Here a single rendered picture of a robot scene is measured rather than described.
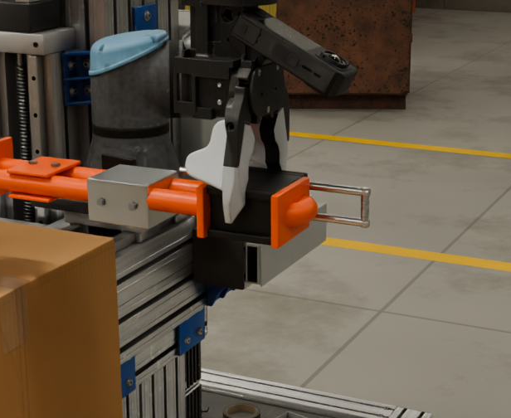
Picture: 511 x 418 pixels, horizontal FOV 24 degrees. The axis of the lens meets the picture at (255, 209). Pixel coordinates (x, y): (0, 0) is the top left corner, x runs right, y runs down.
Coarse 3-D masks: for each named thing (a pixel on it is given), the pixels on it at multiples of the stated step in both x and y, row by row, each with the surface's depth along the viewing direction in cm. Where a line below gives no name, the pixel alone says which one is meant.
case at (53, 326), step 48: (0, 240) 146; (48, 240) 146; (96, 240) 146; (0, 288) 130; (48, 288) 135; (96, 288) 144; (0, 336) 128; (48, 336) 136; (96, 336) 146; (0, 384) 129; (48, 384) 138; (96, 384) 147
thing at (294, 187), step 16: (256, 176) 115; (272, 176) 115; (288, 176) 115; (208, 192) 112; (256, 192) 109; (272, 192) 109; (288, 192) 110; (304, 192) 114; (208, 208) 113; (256, 208) 111; (272, 208) 108; (208, 224) 113; (224, 224) 112; (240, 224) 112; (256, 224) 111; (272, 224) 109; (304, 224) 114; (240, 240) 112; (256, 240) 111; (272, 240) 109; (288, 240) 111
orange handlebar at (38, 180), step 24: (0, 168) 124; (24, 168) 122; (48, 168) 122; (72, 168) 124; (96, 168) 124; (24, 192) 122; (48, 192) 120; (72, 192) 119; (168, 192) 115; (192, 192) 115; (288, 216) 110; (312, 216) 111
